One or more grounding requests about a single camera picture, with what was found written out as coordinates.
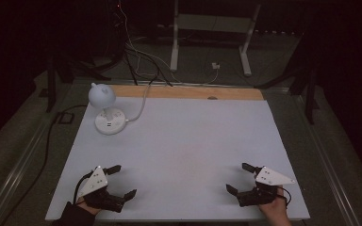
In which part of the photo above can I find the thin white floor cable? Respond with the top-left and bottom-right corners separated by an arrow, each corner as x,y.
117,1 -> 220,86

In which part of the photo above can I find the bundle of black cables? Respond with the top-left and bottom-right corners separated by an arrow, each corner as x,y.
122,41 -> 174,88

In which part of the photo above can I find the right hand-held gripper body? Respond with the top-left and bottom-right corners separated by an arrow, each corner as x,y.
236,166 -> 296,208

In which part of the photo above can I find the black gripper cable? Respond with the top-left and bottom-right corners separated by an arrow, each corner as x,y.
276,186 -> 293,209
73,169 -> 94,205

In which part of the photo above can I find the black square floor plate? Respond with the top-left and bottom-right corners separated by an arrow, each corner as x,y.
57,111 -> 75,125

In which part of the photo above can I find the white table sheet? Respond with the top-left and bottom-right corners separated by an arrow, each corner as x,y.
44,96 -> 311,222

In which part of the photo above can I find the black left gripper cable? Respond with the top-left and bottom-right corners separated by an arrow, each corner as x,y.
73,169 -> 94,205

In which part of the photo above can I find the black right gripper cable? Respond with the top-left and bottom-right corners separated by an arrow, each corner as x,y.
276,186 -> 293,209

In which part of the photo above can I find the white metal stand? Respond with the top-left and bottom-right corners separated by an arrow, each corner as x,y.
169,0 -> 263,77

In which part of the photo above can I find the black metal stand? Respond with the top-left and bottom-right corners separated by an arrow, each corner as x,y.
254,29 -> 322,125

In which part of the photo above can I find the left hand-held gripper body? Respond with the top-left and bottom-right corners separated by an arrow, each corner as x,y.
76,165 -> 127,214

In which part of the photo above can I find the black tripod stand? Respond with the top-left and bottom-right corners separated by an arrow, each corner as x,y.
44,53 -> 125,114

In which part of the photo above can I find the white lamp cable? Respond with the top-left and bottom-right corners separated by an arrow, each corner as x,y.
125,84 -> 152,123

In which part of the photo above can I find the person's left hand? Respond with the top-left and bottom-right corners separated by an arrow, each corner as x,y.
75,195 -> 102,217

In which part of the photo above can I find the person's right hand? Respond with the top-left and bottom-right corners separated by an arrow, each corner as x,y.
258,186 -> 292,226

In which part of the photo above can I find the black floor cable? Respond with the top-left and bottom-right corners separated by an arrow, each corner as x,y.
0,104 -> 90,226

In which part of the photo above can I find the white desk lamp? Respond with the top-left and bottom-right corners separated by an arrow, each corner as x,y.
88,82 -> 128,137

